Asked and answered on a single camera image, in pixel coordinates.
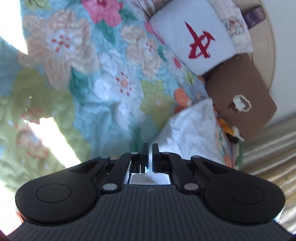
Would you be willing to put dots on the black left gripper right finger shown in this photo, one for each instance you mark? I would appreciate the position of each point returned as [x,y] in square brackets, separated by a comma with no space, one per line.
[173,165]

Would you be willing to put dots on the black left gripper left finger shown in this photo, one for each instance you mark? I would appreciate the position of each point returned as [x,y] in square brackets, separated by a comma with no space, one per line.
[127,164]

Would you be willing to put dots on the white fleece garment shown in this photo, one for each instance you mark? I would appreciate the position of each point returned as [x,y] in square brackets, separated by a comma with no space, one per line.
[191,132]

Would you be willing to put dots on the green patterned blanket edge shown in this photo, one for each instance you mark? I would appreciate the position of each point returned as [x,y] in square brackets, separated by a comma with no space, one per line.
[239,158]

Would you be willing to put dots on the orange white plush toy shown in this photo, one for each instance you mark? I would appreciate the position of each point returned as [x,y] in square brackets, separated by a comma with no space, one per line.
[232,132]

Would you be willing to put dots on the gold satin curtain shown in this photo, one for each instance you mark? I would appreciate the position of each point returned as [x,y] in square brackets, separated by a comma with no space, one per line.
[270,155]

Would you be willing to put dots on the brown cushion sheep patch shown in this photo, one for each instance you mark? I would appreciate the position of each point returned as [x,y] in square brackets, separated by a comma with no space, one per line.
[240,95]

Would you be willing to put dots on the floral quilted bedspread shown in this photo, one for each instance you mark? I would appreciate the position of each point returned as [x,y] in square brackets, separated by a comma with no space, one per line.
[80,79]

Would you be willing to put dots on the white pillow red symbol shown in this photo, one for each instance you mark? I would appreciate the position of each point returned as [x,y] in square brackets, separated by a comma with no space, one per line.
[194,33]

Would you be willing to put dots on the beige bed headboard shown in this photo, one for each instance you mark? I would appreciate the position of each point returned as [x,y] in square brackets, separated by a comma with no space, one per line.
[263,41]

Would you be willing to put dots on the pink patterned white pillow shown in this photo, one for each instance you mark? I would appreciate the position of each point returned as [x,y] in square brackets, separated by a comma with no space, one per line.
[233,21]

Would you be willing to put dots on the purple box on headboard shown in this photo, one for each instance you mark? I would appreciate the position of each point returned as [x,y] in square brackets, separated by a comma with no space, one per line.
[254,16]

